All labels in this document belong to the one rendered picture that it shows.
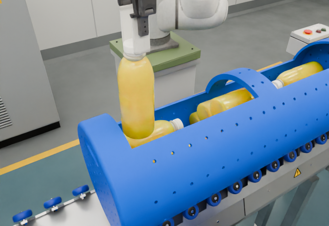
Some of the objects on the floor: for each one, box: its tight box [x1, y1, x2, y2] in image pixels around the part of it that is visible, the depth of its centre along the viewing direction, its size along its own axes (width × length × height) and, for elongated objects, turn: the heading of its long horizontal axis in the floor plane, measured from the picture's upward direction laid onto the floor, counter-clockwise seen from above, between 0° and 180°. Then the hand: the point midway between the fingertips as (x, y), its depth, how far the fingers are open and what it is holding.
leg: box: [254, 200, 276, 226], centre depth 152 cm, size 6×6×63 cm
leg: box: [281, 175, 320, 226], centre depth 142 cm, size 6×6×63 cm
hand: (134, 30), depth 49 cm, fingers closed on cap, 4 cm apart
